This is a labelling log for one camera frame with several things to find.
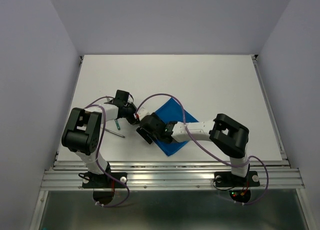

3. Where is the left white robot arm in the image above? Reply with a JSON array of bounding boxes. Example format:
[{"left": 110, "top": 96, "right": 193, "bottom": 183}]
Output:
[{"left": 61, "top": 90, "right": 139, "bottom": 187}]

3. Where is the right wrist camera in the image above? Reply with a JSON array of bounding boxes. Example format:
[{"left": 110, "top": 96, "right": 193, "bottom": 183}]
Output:
[{"left": 135, "top": 107, "right": 150, "bottom": 121}]

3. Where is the green handled knife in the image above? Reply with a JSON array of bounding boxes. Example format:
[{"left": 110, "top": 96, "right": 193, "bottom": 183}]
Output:
[{"left": 114, "top": 119, "right": 121, "bottom": 131}]

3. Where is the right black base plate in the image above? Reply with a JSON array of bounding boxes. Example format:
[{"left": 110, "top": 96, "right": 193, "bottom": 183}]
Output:
[{"left": 213, "top": 171, "right": 260, "bottom": 188}]

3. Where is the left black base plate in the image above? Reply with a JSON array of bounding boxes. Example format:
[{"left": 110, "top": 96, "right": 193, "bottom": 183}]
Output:
[{"left": 78, "top": 172, "right": 125, "bottom": 189}]

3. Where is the aluminium rail frame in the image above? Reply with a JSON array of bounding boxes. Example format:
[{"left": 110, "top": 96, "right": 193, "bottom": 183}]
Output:
[{"left": 30, "top": 55, "right": 315, "bottom": 229}]

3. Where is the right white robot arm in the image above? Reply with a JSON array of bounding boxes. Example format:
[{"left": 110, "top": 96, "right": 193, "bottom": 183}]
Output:
[{"left": 136, "top": 113, "right": 250, "bottom": 185}]

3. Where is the blue cloth napkin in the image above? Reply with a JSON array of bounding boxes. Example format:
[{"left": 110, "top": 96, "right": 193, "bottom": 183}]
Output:
[{"left": 154, "top": 98, "right": 191, "bottom": 156}]

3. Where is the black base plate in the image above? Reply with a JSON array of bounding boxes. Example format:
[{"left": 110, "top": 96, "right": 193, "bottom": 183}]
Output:
[
  {"left": 78, "top": 172, "right": 125, "bottom": 189},
  {"left": 213, "top": 171, "right": 260, "bottom": 188}
]

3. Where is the silver metal fork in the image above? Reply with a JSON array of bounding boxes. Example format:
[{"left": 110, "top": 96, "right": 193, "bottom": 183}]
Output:
[{"left": 104, "top": 128, "right": 125, "bottom": 138}]

